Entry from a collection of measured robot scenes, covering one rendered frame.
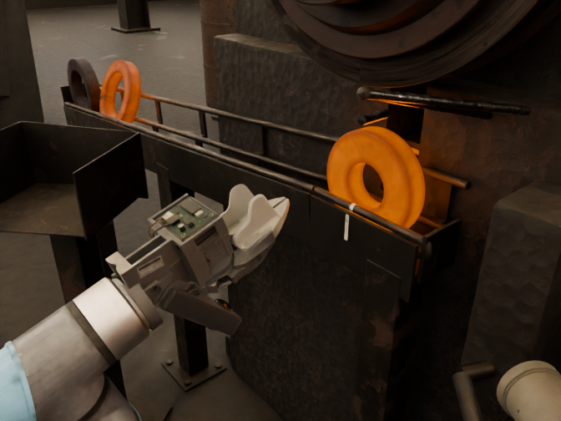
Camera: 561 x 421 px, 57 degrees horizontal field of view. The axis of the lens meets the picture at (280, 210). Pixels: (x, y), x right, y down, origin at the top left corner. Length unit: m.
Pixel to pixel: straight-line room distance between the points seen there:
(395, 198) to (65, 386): 0.44
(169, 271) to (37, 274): 1.50
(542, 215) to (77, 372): 0.46
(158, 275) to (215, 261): 0.06
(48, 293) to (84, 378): 1.38
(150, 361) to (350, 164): 0.98
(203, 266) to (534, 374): 0.32
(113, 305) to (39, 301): 1.36
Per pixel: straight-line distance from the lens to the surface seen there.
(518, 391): 0.53
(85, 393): 0.55
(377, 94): 0.54
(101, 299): 0.53
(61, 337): 0.52
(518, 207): 0.57
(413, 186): 0.68
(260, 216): 0.58
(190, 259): 0.52
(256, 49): 0.97
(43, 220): 1.01
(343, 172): 0.75
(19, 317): 1.84
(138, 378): 1.51
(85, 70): 1.57
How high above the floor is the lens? 1.03
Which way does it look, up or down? 27 degrees down
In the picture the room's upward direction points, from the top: straight up
